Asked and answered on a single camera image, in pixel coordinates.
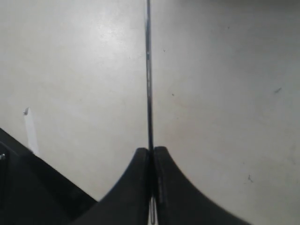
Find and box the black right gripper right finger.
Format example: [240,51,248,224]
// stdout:
[153,146,248,225]

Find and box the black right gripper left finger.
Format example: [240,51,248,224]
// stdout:
[72,148,150,225]

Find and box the thin metal skewer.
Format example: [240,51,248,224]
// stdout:
[145,0,155,222]

